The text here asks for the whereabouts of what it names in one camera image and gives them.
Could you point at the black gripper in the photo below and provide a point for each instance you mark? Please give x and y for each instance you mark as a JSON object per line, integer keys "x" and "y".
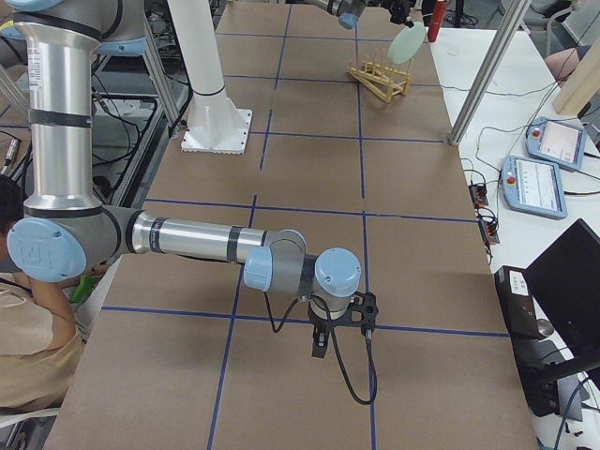
{"x": 398, "y": 8}
{"x": 321, "y": 324}

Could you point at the pale green plate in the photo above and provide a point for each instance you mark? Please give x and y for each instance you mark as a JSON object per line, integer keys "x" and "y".
{"x": 406, "y": 44}

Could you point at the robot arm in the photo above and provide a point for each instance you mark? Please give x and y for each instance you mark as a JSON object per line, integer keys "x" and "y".
{"x": 348, "y": 12}
{"x": 71, "y": 223}

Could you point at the red bottle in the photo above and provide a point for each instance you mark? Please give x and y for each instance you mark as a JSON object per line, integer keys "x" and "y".
{"x": 436, "y": 20}

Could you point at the wooden dish rack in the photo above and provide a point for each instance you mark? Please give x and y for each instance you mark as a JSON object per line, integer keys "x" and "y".
{"x": 383, "y": 78}

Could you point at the orange connector box near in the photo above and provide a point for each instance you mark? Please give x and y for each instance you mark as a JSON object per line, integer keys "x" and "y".
{"x": 488, "y": 227}

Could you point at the orange connector box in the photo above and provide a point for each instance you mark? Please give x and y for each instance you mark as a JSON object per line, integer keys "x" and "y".
{"x": 479, "y": 194}
{"x": 488, "y": 227}

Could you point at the teach pendant far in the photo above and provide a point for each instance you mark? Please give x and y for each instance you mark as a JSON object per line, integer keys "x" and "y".
{"x": 556, "y": 141}

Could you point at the teach pendant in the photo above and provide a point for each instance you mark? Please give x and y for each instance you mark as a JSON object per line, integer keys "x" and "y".
{"x": 534, "y": 187}
{"x": 556, "y": 141}

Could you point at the wooden beam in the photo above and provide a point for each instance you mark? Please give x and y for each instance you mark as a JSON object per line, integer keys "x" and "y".
{"x": 581, "y": 85}

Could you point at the orange connector box far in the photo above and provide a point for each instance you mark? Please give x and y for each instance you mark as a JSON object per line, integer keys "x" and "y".
{"x": 479, "y": 194}

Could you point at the teach pendant near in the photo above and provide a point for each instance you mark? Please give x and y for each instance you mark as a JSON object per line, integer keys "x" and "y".
{"x": 534, "y": 187}

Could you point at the black monitor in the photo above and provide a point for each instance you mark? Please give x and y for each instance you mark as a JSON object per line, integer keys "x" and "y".
{"x": 564, "y": 280}

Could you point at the person in beige shirt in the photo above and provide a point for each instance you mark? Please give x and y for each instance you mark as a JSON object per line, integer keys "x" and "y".
{"x": 41, "y": 345}

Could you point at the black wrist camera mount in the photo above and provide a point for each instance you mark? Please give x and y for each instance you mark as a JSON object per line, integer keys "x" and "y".
{"x": 362, "y": 311}

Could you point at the grey aluminium post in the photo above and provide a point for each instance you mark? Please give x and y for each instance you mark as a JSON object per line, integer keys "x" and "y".
{"x": 495, "y": 53}

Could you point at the white pedestal column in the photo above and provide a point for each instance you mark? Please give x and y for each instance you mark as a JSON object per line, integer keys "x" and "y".
{"x": 214, "y": 124}

